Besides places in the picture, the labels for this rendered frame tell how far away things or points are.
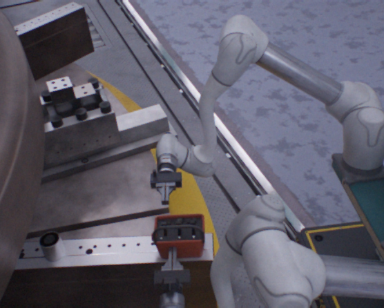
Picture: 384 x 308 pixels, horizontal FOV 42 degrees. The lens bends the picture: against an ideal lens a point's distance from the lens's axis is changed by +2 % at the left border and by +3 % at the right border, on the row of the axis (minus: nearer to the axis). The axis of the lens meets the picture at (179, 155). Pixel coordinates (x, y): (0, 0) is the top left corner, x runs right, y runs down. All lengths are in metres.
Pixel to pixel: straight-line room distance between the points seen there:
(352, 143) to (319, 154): 1.44
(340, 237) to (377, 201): 0.55
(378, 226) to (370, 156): 0.27
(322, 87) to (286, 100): 1.83
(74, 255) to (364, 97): 1.34
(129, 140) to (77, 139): 0.37
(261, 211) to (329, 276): 0.23
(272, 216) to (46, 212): 1.72
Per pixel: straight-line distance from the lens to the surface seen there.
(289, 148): 3.47
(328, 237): 2.54
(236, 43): 1.80
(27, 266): 2.11
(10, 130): 2.04
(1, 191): 1.79
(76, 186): 2.90
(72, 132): 2.76
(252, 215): 1.33
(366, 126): 1.98
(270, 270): 1.23
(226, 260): 1.45
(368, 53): 4.55
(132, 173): 2.88
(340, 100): 2.11
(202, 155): 2.13
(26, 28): 3.80
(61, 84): 2.78
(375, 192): 2.09
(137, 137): 3.01
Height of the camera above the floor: 2.28
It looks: 42 degrees down
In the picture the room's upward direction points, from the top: 6 degrees counter-clockwise
